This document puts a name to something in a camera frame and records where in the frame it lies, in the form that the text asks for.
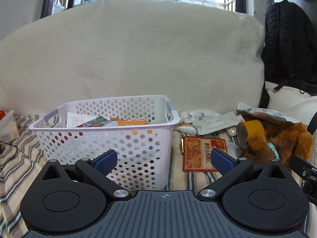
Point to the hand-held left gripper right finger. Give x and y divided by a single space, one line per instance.
223 162

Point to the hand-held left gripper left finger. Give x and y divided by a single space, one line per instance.
107 162

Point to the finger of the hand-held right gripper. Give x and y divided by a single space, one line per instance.
302 166

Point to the brown teddy bear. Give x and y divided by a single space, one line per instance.
289 141

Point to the white perforated plastic basket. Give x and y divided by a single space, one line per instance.
74 141

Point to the pastel dotted paper bag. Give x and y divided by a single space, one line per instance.
267 114

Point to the white paper slip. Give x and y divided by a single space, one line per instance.
234 150

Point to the red and orange flat packet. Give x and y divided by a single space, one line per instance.
195 153

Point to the small white packet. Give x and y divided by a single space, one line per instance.
232 131

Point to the white flat pouch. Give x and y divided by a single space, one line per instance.
213 124

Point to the floral printed packet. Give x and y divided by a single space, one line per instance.
95 122

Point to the yellow tape roll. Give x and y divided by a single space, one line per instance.
255 127

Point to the white tube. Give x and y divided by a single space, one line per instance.
185 128

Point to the white paper packet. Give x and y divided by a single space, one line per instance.
74 120

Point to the white patterned tissue pack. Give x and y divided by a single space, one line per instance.
195 115

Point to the white textured pillow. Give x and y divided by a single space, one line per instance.
284 99

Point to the white and orange tissue box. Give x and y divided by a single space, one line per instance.
8 131

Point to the large cream quilted cushion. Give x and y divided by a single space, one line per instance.
138 54

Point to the black backpack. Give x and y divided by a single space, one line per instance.
284 42

